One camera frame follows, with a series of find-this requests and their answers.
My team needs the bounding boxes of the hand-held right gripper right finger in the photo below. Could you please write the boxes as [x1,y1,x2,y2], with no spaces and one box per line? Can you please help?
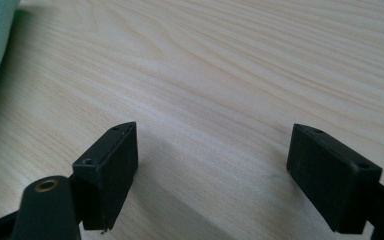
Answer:
[286,123,384,235]

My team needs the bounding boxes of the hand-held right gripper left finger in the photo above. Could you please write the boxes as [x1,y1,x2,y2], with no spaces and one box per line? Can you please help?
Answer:
[72,121,140,232]

